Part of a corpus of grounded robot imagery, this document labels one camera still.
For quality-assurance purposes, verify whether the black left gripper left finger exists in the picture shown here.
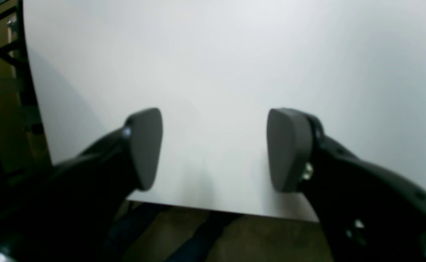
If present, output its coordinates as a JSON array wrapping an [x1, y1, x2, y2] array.
[[0, 108, 163, 262]]

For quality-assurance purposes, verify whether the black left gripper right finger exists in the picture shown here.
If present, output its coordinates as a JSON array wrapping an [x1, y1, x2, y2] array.
[[267, 108, 426, 262]]

